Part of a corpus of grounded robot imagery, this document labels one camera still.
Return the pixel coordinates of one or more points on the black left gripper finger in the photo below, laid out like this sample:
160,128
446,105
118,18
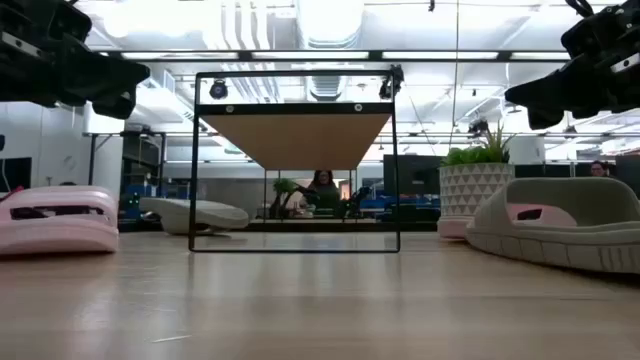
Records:
110,77
117,107

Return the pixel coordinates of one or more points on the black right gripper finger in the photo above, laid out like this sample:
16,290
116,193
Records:
545,116
545,92

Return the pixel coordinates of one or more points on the grey slide sandal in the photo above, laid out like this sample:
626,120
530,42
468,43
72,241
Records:
220,215
575,240

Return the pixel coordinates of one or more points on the black storage rack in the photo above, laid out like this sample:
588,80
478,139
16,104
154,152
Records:
142,165

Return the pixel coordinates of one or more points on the black ceiling spotlight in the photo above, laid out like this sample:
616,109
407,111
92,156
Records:
392,82
478,126

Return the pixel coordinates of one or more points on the person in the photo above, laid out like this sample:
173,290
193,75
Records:
599,169
324,192

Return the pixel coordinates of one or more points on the black office partition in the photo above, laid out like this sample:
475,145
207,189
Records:
627,172

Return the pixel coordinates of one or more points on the green plant in patterned pot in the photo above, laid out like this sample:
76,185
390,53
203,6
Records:
470,190

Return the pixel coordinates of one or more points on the black monitor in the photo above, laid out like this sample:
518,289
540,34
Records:
412,175

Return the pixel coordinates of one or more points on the black overhead rig bar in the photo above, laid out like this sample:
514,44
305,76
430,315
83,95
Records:
375,55

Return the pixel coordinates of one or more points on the small background green plant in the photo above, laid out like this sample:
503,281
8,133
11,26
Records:
284,187

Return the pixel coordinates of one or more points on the black wall screen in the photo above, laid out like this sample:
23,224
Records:
15,175

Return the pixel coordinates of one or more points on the wooden shelf with black frame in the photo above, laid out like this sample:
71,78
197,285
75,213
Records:
300,140

